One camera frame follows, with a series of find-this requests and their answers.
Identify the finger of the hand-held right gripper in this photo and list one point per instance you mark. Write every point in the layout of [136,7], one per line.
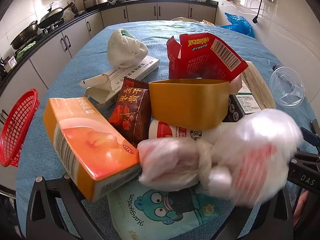
[310,137]

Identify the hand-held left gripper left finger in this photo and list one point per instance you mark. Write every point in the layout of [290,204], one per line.
[65,205]

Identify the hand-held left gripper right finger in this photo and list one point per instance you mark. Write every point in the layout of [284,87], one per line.
[275,220]

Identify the knotted white plastic bag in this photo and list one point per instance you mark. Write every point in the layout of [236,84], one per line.
[260,140]

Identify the orange medicine box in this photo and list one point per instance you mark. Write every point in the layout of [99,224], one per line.
[87,145]

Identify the red plastic mesh basket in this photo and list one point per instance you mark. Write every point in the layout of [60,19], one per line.
[17,130]

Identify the yellow plastic container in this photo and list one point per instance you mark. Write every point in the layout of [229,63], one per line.
[190,102]

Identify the red carton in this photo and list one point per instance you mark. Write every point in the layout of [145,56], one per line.
[200,60]

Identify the white medicine box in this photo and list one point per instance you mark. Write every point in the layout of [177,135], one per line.
[132,72]

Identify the person's right forearm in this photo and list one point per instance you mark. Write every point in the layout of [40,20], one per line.
[301,205]

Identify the clear plastic cup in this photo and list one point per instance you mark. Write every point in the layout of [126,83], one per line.
[287,87]

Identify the white and dark green box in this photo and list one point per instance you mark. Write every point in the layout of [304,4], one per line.
[252,87]

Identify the cartoon wet wipes packet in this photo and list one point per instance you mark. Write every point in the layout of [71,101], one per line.
[162,210]

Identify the brown snack packet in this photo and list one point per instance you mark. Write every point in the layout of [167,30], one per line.
[131,112]

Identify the white red-label medicine bottle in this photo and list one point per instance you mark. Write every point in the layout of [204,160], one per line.
[162,131]

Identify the blue plastic bag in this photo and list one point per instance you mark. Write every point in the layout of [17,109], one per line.
[238,23]

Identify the green cloth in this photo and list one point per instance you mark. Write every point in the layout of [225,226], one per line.
[25,48]

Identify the white rolled cloth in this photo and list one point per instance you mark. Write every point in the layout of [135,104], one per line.
[126,47]

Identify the yellow plastic bag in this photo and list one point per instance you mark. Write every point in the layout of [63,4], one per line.
[185,20]

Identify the black frying pan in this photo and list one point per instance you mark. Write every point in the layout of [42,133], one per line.
[23,36]

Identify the black wok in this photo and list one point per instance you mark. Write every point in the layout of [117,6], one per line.
[53,15]

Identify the grey kitchen base cabinets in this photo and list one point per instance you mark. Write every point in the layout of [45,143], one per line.
[140,12]

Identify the steel cooking pot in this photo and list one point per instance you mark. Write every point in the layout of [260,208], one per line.
[96,0]

